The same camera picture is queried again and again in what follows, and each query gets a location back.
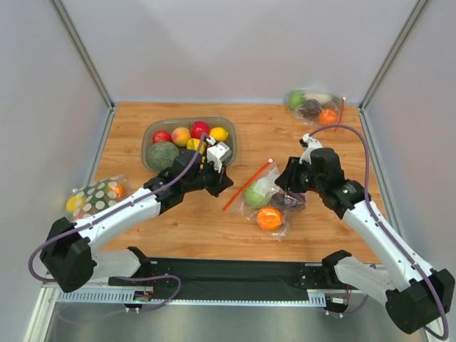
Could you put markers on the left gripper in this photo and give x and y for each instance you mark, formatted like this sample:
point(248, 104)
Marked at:
point(212, 177)

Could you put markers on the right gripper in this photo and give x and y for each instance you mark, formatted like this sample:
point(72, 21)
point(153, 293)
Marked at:
point(293, 174)

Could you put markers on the clear zip bag orange seal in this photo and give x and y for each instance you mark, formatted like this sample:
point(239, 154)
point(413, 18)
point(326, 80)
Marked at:
point(267, 175)

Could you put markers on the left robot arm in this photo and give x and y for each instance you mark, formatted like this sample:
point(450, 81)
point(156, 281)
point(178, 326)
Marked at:
point(72, 253)

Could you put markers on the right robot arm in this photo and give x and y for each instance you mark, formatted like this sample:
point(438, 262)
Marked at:
point(412, 291)

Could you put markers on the fake purple grapes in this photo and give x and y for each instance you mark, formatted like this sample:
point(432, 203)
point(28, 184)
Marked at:
point(288, 200)

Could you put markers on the fake green cabbage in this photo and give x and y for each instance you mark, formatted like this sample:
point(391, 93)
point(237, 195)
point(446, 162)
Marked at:
point(257, 195)

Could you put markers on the fake orange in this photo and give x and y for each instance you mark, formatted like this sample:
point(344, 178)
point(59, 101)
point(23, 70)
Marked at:
point(269, 218)

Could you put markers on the fake yellow lemon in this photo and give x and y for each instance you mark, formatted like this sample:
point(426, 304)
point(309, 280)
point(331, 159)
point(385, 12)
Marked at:
point(219, 134)

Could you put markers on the fake yellow pepper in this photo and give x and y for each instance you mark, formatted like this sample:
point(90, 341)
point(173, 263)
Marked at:
point(196, 144)

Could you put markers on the fake red pomegranate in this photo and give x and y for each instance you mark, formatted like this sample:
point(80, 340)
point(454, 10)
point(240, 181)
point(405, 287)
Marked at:
point(198, 128)

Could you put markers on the fake peach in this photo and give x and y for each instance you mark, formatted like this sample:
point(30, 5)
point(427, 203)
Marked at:
point(181, 136)

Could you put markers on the fake green melon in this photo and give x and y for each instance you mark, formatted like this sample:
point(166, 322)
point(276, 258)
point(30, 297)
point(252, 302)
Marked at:
point(161, 155)

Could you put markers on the far zip bag with food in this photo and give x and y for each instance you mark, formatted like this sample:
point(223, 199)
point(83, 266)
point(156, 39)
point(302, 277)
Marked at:
point(315, 108)

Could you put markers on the zip bag with food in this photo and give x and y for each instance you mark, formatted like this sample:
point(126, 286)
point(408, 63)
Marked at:
point(315, 108)
point(96, 197)

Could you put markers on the fake red apple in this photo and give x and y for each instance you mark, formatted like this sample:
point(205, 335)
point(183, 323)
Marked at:
point(161, 136)

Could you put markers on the left zip bag with food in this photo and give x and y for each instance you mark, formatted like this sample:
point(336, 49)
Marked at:
point(96, 197)

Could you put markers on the grey plastic fruit bowl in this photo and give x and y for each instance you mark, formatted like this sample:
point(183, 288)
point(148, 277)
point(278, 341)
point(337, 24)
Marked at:
point(171, 124)

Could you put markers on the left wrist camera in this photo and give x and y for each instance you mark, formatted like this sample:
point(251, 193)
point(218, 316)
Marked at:
point(218, 154)

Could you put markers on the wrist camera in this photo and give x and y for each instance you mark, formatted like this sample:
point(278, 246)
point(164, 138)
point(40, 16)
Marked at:
point(218, 154)
point(309, 144)

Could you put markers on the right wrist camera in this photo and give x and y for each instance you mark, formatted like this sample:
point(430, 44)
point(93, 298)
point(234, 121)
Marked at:
point(309, 144)

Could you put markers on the white slotted cable duct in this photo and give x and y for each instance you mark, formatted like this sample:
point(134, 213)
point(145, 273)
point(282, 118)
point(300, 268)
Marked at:
point(130, 297)

